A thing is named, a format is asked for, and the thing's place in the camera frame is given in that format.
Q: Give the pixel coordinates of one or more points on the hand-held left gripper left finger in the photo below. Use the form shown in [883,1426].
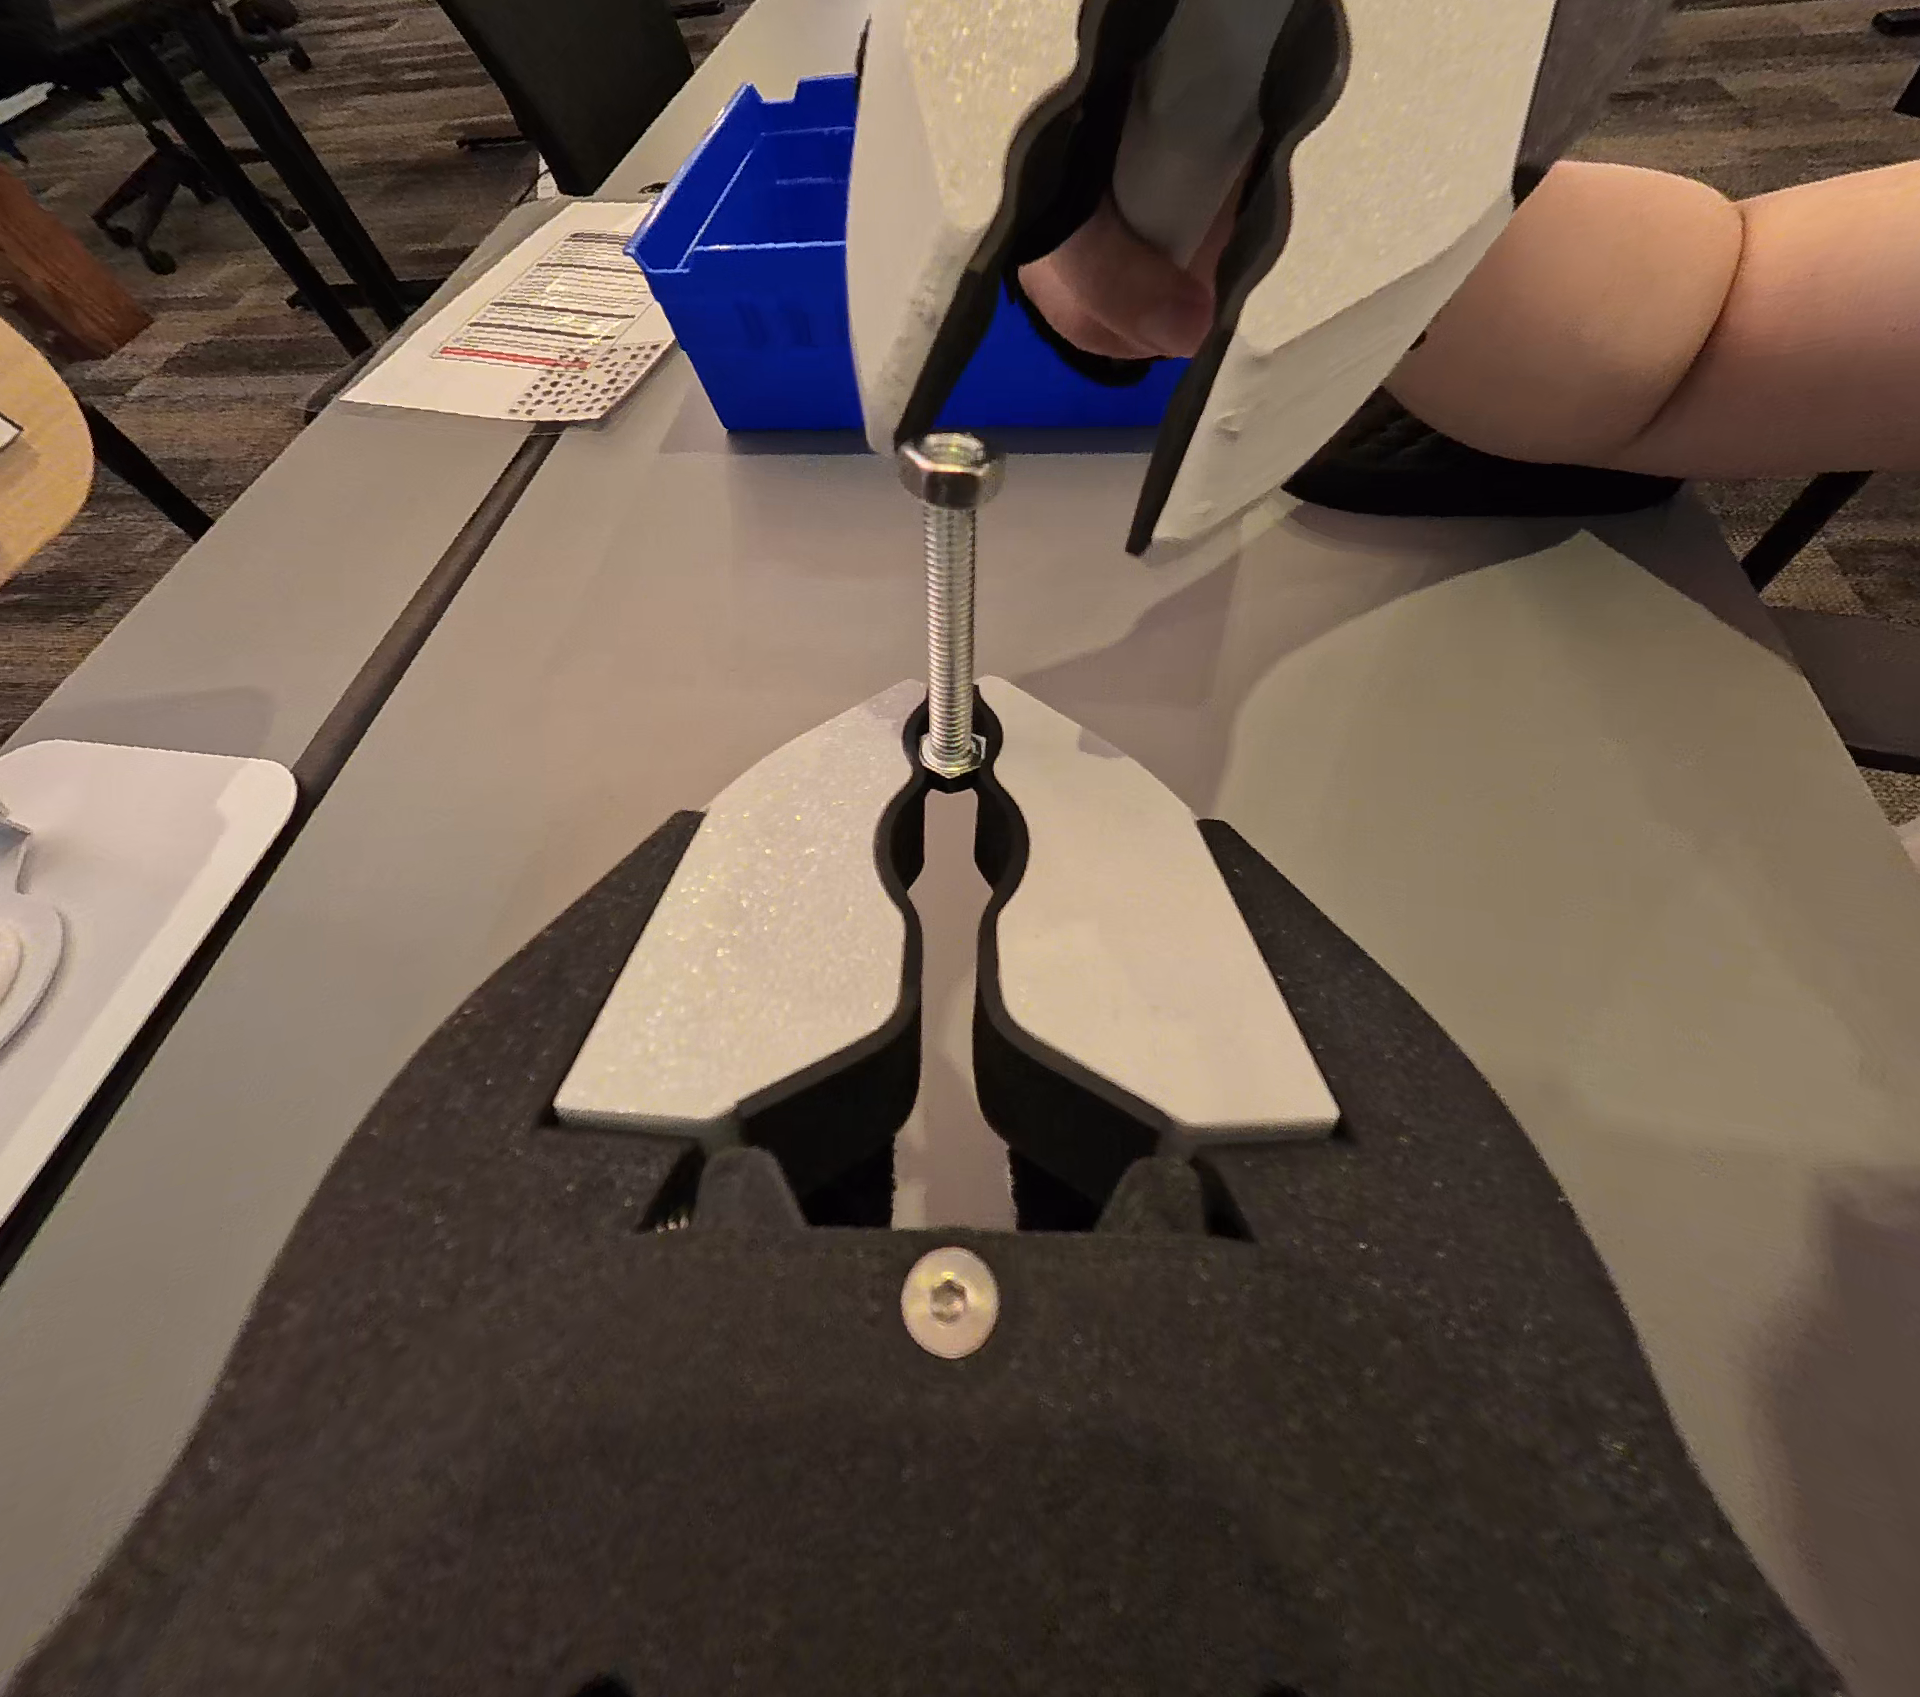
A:
[750,960]

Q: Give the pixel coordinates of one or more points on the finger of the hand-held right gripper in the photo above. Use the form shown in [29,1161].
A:
[991,48]
[1411,122]

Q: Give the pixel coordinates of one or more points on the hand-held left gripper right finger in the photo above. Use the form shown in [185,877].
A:
[1171,960]

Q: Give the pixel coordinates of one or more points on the blue plastic bin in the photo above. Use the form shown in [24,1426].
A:
[750,270]

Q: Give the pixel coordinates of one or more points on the long thin silver bolt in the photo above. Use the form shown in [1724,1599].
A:
[949,617]

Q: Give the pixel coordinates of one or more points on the small silver hex nut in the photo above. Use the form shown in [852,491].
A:
[949,471]

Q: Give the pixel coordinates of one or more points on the person's right forearm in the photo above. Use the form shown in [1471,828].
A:
[1724,331]

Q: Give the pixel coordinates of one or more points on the person's right hand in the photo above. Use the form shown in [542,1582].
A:
[1125,302]

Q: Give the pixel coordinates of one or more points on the black wrist rest pad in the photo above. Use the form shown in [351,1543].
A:
[1471,483]

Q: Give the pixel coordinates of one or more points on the printed paper sheet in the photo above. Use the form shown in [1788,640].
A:
[511,331]

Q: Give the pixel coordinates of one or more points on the white document stand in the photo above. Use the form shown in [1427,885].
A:
[150,856]

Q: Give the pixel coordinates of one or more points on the brown wooden block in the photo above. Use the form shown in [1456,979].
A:
[62,288]

